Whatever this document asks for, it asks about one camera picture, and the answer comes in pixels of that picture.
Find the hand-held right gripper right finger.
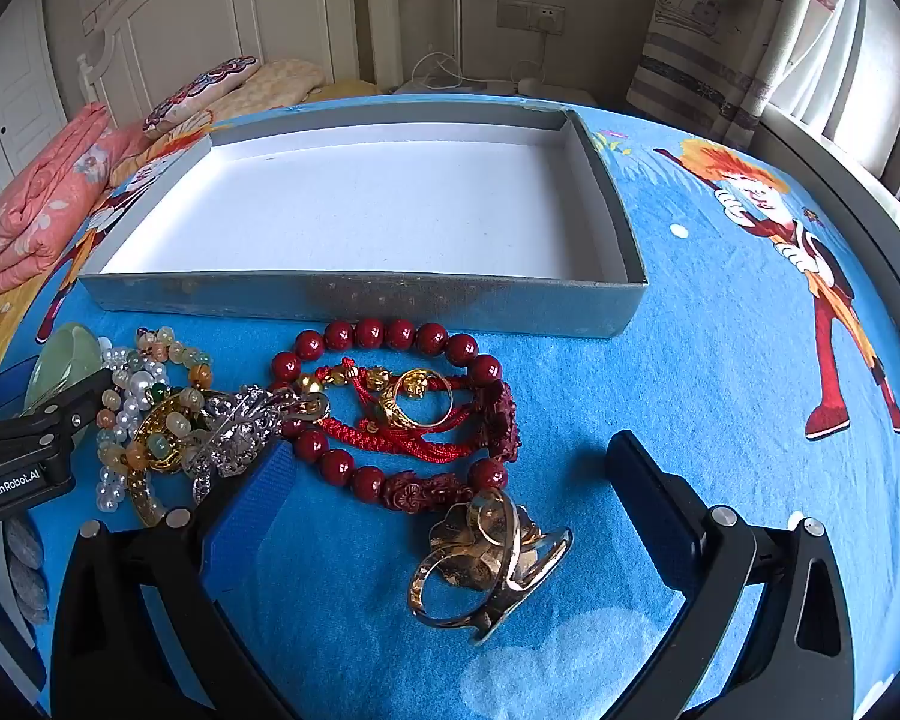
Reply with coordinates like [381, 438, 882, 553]
[604, 431, 856, 720]

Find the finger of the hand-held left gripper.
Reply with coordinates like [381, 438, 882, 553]
[0, 356, 42, 422]
[11, 366, 118, 462]

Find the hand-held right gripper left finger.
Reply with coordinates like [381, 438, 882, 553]
[49, 435, 301, 720]

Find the green jade bangle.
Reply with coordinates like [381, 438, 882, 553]
[24, 322, 106, 451]

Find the white pearl bead strand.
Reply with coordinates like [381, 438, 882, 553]
[96, 345, 170, 515]

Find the silver rhinestone brooch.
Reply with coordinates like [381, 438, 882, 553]
[184, 384, 301, 503]

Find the multicolour stone bead bracelet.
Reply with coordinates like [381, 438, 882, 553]
[94, 326, 216, 482]

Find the dark red bead bracelet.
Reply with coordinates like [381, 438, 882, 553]
[270, 319, 524, 515]

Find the gold bangle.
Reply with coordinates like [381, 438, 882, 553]
[124, 390, 220, 527]

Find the large gold flower brooch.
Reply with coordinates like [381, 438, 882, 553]
[409, 487, 573, 646]

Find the pink floral quilt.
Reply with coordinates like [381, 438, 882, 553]
[0, 103, 151, 299]

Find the blue cartoon printed blanket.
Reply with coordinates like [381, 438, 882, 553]
[34, 94, 900, 720]

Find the white wardrobe door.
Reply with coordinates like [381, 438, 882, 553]
[0, 0, 68, 241]

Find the round patterned cushion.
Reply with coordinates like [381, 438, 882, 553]
[142, 56, 260, 137]

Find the yellow quilted pillow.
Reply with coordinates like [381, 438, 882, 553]
[165, 60, 327, 143]

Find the white wooden headboard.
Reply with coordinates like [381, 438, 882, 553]
[75, 0, 368, 128]

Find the printed striped curtain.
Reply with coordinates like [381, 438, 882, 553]
[626, 0, 833, 152]

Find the window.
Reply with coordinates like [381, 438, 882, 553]
[817, 0, 900, 218]

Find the slim white desk lamp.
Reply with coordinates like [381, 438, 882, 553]
[450, 0, 467, 83]

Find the red braided cord bracelet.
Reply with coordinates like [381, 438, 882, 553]
[300, 364, 488, 464]

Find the gold ring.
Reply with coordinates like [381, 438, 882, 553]
[379, 369, 455, 428]

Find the white cable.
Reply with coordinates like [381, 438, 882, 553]
[409, 30, 556, 91]

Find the wall socket plate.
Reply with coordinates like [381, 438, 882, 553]
[495, 0, 567, 35]

